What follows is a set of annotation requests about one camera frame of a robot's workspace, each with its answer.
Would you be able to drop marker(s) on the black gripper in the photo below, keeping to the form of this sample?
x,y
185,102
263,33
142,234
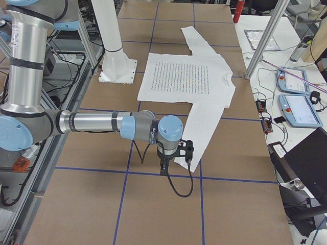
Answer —
x,y
163,158

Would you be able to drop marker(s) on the white long-sleeve printed t-shirt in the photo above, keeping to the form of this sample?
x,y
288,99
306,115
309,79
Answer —
x,y
202,79

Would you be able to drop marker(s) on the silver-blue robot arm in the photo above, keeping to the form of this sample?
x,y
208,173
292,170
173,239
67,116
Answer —
x,y
23,120

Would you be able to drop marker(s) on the lower black-orange connector block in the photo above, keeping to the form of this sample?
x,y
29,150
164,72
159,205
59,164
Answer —
x,y
266,126

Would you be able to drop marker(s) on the black-orange connector block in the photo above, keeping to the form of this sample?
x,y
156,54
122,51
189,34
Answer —
x,y
261,106
266,126

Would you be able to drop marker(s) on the upper black-orange connector block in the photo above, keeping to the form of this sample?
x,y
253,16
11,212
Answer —
x,y
261,106

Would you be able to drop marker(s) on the silver metal cup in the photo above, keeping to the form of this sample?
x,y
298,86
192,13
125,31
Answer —
x,y
298,185

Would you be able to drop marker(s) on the white power strip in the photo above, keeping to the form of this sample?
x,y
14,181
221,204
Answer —
x,y
29,152

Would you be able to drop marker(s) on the black laptop computer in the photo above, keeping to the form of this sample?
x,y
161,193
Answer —
x,y
307,161

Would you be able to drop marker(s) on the lower blue teach pendant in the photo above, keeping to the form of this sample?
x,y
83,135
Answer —
x,y
298,111

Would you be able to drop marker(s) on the blue teach pendant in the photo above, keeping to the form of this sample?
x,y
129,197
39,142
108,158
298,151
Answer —
x,y
290,84
298,111

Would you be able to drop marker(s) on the upper blue teach pendant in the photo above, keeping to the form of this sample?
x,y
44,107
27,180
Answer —
x,y
290,84

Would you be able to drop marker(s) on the orange small box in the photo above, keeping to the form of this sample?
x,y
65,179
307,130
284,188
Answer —
x,y
21,165

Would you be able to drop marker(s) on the black controller box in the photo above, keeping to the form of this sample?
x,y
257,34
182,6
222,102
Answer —
x,y
49,63

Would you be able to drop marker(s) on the black power adapter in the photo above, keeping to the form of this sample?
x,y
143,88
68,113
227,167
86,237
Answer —
x,y
315,97

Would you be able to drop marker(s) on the red bottle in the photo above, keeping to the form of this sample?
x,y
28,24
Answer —
x,y
238,10

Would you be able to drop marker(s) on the grey water bottle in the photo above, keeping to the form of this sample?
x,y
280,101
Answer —
x,y
299,50

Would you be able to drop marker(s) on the grey office chair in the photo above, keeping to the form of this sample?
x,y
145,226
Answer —
x,y
308,12

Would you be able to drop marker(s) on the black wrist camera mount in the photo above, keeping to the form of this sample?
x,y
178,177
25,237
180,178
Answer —
x,y
185,149

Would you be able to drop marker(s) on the white central pedestal column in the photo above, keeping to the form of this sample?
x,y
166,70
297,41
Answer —
x,y
116,66

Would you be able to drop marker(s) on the aluminium frame rack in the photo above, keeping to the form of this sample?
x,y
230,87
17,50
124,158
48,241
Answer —
x,y
64,89

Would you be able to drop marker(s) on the aluminium frame post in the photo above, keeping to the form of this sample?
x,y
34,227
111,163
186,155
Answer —
x,y
269,30

